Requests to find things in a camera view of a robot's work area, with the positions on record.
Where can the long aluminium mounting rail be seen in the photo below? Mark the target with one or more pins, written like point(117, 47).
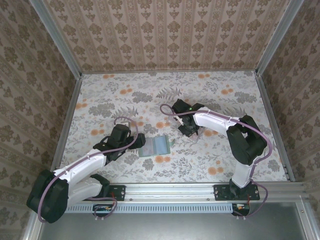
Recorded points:
point(170, 192)

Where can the clear acrylic card stand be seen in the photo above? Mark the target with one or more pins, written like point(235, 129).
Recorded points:
point(198, 139)

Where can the aluminium frame bar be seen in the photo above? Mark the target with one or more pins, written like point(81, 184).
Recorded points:
point(307, 217)
point(31, 232)

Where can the small black connector board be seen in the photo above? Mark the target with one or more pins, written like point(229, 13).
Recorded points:
point(102, 208)
point(241, 207)

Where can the aluminium table edge rail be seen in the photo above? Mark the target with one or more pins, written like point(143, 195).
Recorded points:
point(271, 112)
point(72, 105)

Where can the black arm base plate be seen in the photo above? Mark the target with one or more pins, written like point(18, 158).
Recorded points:
point(120, 192)
point(220, 192)

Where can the grey metal sheet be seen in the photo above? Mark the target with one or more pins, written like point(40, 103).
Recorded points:
point(162, 227)

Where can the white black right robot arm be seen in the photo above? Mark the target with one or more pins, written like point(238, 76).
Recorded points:
point(212, 123)

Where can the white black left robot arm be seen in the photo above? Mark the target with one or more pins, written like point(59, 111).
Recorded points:
point(85, 165)

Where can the aluminium frame post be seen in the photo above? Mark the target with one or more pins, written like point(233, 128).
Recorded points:
point(58, 40)
point(276, 37)

